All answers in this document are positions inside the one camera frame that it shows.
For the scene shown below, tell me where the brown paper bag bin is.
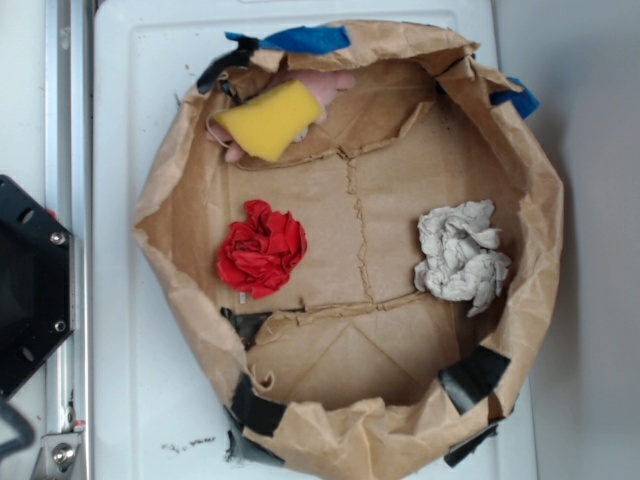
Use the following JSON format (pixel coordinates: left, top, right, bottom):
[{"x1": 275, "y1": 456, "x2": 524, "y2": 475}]
[{"x1": 133, "y1": 20, "x2": 564, "y2": 479}]

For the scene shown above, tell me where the aluminium frame rail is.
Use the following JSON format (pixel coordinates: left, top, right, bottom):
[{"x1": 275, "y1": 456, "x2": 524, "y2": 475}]
[{"x1": 45, "y1": 1, "x2": 98, "y2": 479}]

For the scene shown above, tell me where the pink plush toy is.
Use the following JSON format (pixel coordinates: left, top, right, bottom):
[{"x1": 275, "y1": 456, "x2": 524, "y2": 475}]
[{"x1": 206, "y1": 70, "x2": 356, "y2": 159}]

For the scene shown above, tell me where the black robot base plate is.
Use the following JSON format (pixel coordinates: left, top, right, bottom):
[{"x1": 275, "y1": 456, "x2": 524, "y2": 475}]
[{"x1": 0, "y1": 175, "x2": 72, "y2": 400}]

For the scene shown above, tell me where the metal corner bracket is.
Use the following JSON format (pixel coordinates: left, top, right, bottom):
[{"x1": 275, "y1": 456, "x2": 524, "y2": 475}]
[{"x1": 30, "y1": 432, "x2": 82, "y2": 480}]

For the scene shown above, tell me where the crumpled grey cloth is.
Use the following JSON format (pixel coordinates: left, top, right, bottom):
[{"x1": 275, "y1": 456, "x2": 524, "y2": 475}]
[{"x1": 414, "y1": 200, "x2": 511, "y2": 318}]

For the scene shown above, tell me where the yellow sponge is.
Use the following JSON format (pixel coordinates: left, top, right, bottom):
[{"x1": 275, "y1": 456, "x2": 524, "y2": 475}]
[{"x1": 206, "y1": 79, "x2": 324, "y2": 163}]

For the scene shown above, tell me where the white tray surface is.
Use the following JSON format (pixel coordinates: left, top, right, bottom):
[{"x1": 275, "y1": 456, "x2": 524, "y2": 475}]
[{"x1": 92, "y1": 1, "x2": 535, "y2": 479}]

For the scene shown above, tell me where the crumpled red cloth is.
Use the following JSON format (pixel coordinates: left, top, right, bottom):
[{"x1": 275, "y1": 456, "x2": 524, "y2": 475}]
[{"x1": 216, "y1": 199, "x2": 307, "y2": 299}]

